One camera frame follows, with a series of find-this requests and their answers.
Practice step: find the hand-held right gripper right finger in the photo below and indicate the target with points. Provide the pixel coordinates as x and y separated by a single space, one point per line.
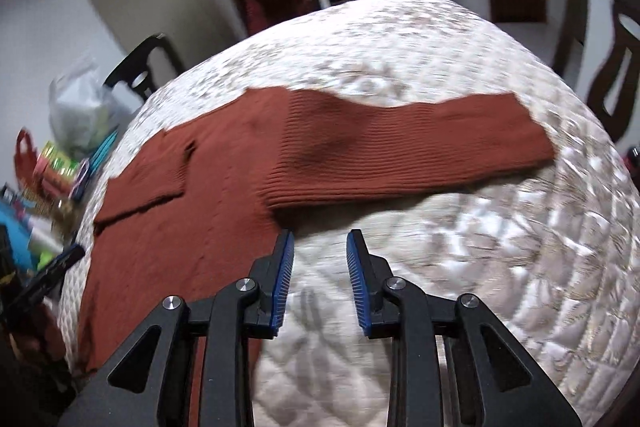
356 279

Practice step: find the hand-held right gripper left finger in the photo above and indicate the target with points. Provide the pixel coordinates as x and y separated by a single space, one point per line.
282 279

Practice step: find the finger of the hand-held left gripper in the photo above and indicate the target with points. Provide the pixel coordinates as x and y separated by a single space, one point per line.
55 269

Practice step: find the rust brown knit sweater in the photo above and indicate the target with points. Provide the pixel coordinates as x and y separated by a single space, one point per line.
225 187

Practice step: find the green snack box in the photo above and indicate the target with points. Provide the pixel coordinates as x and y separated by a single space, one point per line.
60 159

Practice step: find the red bag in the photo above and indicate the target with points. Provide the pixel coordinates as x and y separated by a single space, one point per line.
25 157

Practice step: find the teal woven item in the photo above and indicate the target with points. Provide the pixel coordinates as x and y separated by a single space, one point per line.
102 149

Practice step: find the translucent plastic bag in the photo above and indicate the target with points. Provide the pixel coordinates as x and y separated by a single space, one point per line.
75 107

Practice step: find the white quilted floral blanket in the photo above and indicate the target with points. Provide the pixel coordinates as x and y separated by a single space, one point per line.
400 57

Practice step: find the dark wooden chair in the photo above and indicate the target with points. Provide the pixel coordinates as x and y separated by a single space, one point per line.
145 57
607 57

